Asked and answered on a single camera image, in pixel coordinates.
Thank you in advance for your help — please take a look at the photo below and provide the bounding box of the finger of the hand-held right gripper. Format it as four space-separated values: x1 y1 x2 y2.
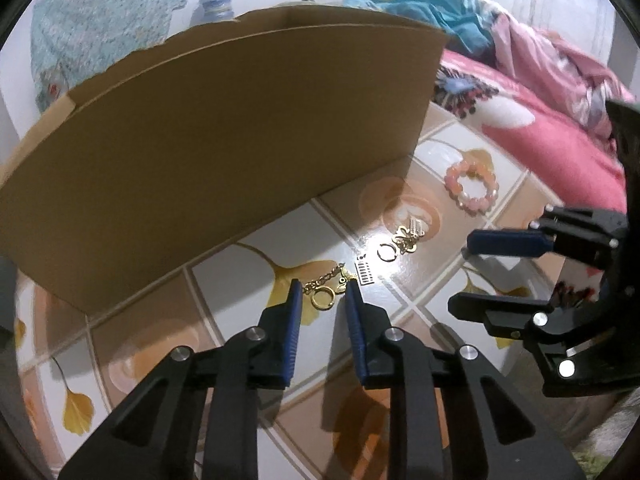
447 282 617 352
465 204 630 273

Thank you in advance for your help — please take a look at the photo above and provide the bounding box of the blue blanket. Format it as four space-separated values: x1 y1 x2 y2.
342 0 506 56

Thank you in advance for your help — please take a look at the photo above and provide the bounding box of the pink quilt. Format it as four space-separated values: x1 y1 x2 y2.
492 10 636 153

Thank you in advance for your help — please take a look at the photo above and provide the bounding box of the pink bead bracelet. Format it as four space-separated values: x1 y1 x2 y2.
444 159 501 213

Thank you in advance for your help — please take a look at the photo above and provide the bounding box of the brown cardboard box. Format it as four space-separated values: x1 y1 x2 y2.
0 4 449 317

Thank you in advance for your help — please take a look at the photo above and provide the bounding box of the teal patterned cloth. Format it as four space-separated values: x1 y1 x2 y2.
30 0 188 111

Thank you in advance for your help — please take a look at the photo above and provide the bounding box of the gold butterfly keychain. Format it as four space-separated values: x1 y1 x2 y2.
377 216 427 264
301 259 376 311

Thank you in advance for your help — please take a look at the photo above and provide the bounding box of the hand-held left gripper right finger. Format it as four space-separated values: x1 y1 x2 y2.
344 279 586 480

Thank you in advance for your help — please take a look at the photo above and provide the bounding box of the pink floral bedsheet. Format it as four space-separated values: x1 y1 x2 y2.
432 50 628 211

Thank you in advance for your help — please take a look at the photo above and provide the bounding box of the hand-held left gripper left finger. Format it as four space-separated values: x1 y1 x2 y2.
57 279 304 480

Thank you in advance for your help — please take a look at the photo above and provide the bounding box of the blue water jug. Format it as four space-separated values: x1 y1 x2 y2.
191 0 236 28

